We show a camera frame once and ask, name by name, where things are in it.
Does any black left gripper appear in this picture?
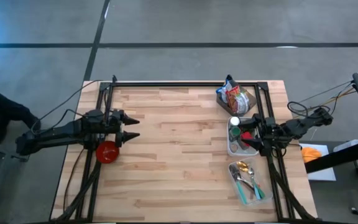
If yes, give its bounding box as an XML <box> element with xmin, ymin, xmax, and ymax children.
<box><xmin>106</xmin><ymin>108</ymin><xmax>141</xmax><ymax>149</ymax></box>

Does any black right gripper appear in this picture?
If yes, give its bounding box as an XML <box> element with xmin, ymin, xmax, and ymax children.
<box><xmin>238</xmin><ymin>113</ymin><xmax>281</xmax><ymax>157</ymax></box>

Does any green-lidded spice jar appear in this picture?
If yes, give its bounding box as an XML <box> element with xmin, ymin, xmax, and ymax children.
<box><xmin>229</xmin><ymin>126</ymin><xmax>242</xmax><ymax>139</ymax></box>

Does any red noodle packet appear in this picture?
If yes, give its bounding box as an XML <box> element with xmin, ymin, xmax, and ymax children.
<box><xmin>225</xmin><ymin>85</ymin><xmax>242</xmax><ymax>113</ymax></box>

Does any plain steel spoon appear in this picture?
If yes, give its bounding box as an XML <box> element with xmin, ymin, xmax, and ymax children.
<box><xmin>229</xmin><ymin>164</ymin><xmax>255</xmax><ymax>191</ymax></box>

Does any blue white snack packet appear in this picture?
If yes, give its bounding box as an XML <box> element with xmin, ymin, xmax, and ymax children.
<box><xmin>216</xmin><ymin>75</ymin><xmax>235</xmax><ymax>105</ymax></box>

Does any white plastic bin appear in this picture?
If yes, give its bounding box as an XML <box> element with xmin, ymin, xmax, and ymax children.
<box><xmin>226</xmin><ymin>116</ymin><xmax>260</xmax><ymax>157</ymax></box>

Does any red bowl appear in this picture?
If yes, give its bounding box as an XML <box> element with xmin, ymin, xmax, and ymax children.
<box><xmin>95</xmin><ymin>140</ymin><xmax>121</xmax><ymax>165</ymax></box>

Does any dark grey plastic bin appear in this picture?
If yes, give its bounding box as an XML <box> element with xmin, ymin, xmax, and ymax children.
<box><xmin>215</xmin><ymin>73</ymin><xmax>258</xmax><ymax>117</ymax></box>

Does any clear plastic bin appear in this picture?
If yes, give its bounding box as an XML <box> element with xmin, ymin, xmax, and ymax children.
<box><xmin>227</xmin><ymin>157</ymin><xmax>274</xmax><ymax>207</ymax></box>

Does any orange cloth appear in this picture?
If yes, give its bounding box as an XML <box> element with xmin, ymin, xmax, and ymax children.
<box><xmin>300</xmin><ymin>146</ymin><xmax>323</xmax><ymax>164</ymax></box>

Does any white paper sheet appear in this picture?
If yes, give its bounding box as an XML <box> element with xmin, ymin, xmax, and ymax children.
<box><xmin>299</xmin><ymin>142</ymin><xmax>337</xmax><ymax>182</ymax></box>

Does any white plastic container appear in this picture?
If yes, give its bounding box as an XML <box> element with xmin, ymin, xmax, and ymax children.
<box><xmin>333</xmin><ymin>139</ymin><xmax>358</xmax><ymax>153</ymax></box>

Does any person's leg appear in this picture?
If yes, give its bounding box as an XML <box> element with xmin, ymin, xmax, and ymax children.
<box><xmin>0</xmin><ymin>85</ymin><xmax>42</xmax><ymax>144</ymax></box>

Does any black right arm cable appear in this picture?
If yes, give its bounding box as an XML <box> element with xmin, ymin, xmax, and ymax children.
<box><xmin>287</xmin><ymin>100</ymin><xmax>332</xmax><ymax>118</ymax></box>

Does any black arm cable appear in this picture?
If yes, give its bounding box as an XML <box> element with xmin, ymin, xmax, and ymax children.
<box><xmin>30</xmin><ymin>74</ymin><xmax>118</xmax><ymax>133</ymax></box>
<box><xmin>287</xmin><ymin>100</ymin><xmax>332</xmax><ymax>118</ymax></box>

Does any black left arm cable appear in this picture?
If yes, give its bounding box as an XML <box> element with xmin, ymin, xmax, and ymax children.
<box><xmin>30</xmin><ymin>74</ymin><xmax>118</xmax><ymax>133</ymax></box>

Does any black rig frame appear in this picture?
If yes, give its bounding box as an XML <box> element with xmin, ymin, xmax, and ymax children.
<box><xmin>50</xmin><ymin>80</ymin><xmax>318</xmax><ymax>223</ymax></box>

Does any grey cable bundle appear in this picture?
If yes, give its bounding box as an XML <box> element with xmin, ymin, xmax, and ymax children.
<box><xmin>296</xmin><ymin>80</ymin><xmax>356</xmax><ymax>116</ymax></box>

